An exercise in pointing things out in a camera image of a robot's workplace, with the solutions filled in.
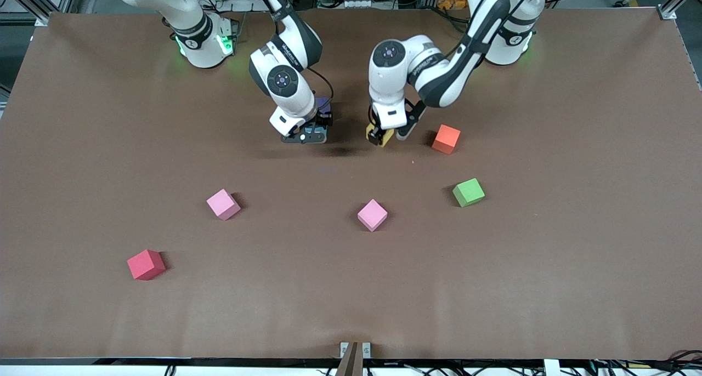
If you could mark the yellow foam cube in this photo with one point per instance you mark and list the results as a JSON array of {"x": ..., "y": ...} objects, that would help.
[{"x": 388, "y": 138}]

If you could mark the small metal edge bracket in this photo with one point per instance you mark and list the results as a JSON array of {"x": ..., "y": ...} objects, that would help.
[{"x": 366, "y": 349}]

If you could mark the brown table mat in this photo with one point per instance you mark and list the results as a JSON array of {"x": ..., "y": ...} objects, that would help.
[{"x": 493, "y": 283}]

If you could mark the green foam cube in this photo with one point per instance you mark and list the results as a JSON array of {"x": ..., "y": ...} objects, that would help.
[{"x": 469, "y": 193}]

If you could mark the red foam cube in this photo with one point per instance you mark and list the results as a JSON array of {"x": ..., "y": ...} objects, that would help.
[{"x": 146, "y": 265}]

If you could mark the blue foam cube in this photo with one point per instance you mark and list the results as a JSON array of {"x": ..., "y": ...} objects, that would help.
[{"x": 314, "y": 127}]

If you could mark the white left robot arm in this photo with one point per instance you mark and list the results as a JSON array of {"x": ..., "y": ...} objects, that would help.
[{"x": 395, "y": 80}]

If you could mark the orange foam cube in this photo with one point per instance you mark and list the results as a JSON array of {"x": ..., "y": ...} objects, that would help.
[{"x": 446, "y": 139}]

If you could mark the aluminium frame profile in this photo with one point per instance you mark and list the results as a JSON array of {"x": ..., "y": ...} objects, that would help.
[
  {"x": 33, "y": 3},
  {"x": 677, "y": 0}
]

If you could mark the pink foam cube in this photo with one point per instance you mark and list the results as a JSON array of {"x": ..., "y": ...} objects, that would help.
[
  {"x": 372, "y": 215},
  {"x": 223, "y": 205}
]

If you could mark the purple foam cube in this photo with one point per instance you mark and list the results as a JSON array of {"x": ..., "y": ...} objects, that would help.
[{"x": 323, "y": 103}]

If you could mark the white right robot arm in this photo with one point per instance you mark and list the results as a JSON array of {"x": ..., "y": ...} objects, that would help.
[{"x": 285, "y": 91}]

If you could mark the white table leg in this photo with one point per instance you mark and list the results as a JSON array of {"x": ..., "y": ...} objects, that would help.
[{"x": 551, "y": 368}]

